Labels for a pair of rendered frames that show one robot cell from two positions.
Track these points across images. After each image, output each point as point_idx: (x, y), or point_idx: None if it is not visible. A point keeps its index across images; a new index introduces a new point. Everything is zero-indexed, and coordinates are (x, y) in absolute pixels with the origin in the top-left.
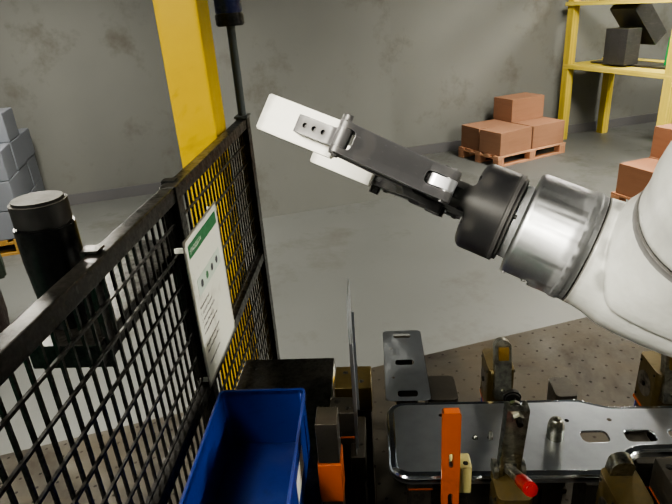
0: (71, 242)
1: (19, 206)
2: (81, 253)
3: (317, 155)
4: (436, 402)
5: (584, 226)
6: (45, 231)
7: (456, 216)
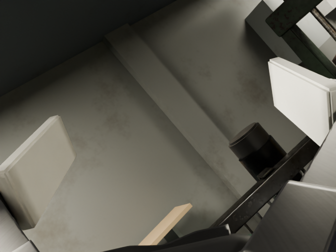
0: (267, 161)
1: (229, 144)
2: (257, 177)
3: (275, 96)
4: None
5: None
6: (246, 158)
7: None
